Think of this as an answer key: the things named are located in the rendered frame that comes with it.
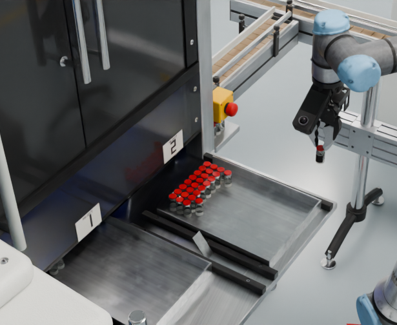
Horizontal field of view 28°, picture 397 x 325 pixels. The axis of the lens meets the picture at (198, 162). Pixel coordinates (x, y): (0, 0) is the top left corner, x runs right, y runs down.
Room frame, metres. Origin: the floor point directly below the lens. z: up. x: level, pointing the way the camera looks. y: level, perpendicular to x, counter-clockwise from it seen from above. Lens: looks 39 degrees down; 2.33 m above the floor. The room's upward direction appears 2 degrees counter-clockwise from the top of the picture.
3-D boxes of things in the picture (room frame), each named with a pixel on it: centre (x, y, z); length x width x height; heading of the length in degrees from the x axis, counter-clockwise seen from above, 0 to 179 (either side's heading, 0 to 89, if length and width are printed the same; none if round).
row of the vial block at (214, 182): (1.61, -0.01, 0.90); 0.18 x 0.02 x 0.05; 143
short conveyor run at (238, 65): (2.20, -0.12, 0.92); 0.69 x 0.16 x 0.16; 144
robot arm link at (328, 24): (1.49, -0.29, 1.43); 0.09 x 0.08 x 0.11; 18
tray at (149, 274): (1.34, 0.19, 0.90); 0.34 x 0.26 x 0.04; 54
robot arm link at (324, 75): (1.50, -0.29, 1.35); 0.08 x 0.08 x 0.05
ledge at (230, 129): (1.92, -0.04, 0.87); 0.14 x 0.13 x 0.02; 54
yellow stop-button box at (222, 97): (1.89, -0.06, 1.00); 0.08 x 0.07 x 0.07; 54
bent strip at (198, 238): (1.38, -0.04, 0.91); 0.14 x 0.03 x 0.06; 54
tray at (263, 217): (1.55, -0.10, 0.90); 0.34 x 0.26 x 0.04; 53
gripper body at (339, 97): (1.51, -0.30, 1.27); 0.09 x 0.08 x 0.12; 145
